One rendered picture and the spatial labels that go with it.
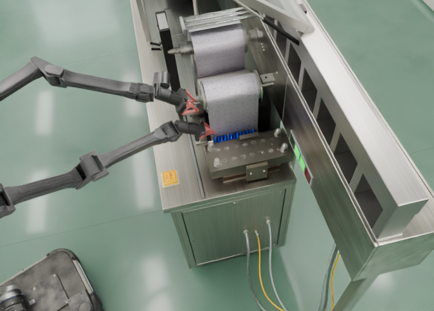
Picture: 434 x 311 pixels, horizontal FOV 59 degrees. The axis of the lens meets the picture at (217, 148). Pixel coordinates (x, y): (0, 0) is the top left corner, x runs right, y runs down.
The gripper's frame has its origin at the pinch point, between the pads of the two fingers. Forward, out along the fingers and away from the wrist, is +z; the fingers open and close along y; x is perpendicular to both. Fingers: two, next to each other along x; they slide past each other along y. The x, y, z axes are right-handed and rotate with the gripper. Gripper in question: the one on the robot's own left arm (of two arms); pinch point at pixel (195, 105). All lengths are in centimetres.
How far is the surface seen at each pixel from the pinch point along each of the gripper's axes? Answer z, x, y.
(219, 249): 60, -74, 29
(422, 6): 284, 78, -192
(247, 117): 24.8, 6.2, 3.8
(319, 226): 133, -49, 18
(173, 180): 6.2, -34.5, 16.2
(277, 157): 37.5, 5.2, 23.4
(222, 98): 6.4, 11.1, 3.3
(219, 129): 17.2, -5.7, 3.8
